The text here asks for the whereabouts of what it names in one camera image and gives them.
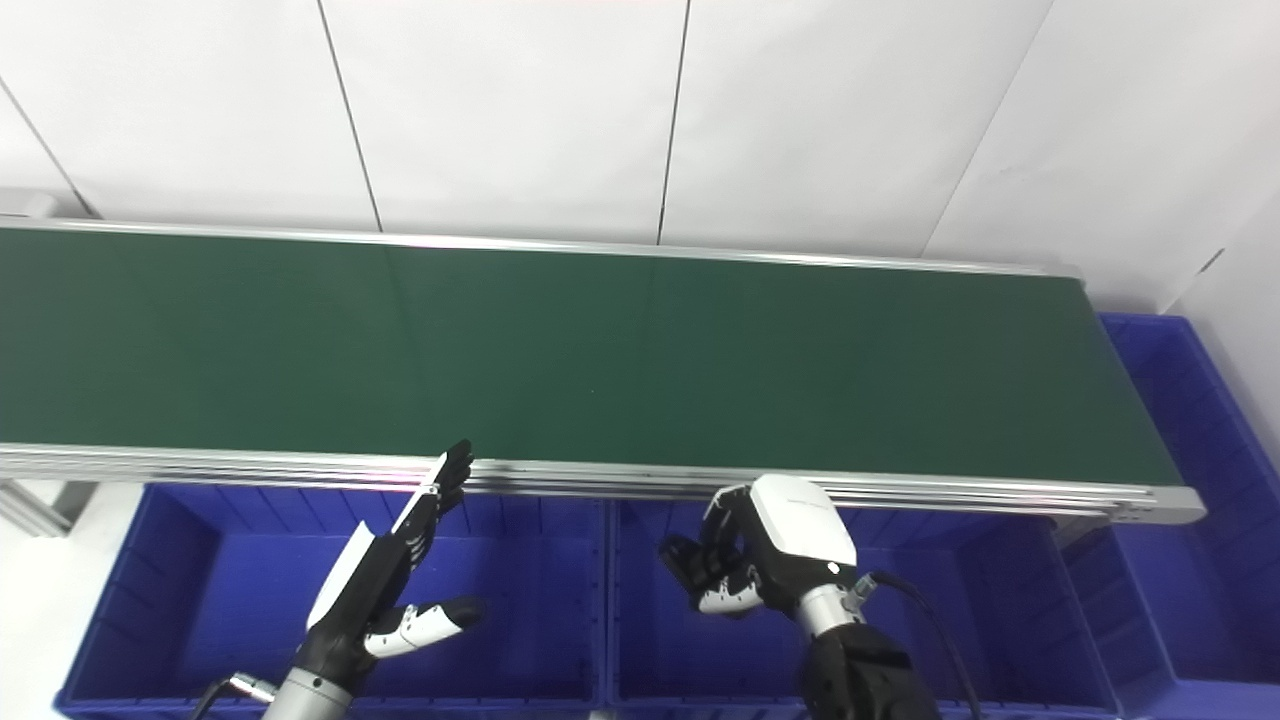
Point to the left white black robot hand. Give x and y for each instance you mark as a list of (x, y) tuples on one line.
[(365, 590)]

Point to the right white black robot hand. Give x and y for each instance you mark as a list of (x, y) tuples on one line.
[(795, 535)]

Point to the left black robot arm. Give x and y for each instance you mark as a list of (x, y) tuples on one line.
[(305, 698)]

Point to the blue plastic bin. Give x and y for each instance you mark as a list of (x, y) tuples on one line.
[(980, 620), (200, 610), (1200, 450)]

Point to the green conveyor belt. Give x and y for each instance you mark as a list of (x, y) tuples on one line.
[(560, 350)]

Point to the aluminium conveyor leg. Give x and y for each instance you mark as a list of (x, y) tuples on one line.
[(40, 505)]

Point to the grey conveyor end housing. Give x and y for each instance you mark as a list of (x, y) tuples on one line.
[(25, 205)]

